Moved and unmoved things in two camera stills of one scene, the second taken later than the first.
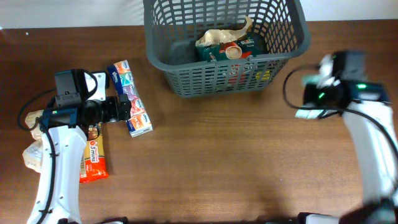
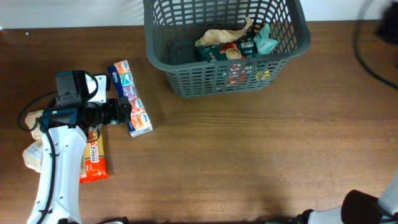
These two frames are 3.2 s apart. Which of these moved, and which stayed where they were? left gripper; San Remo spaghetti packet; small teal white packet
Moved: small teal white packet
Stayed: left gripper; San Remo spaghetti packet
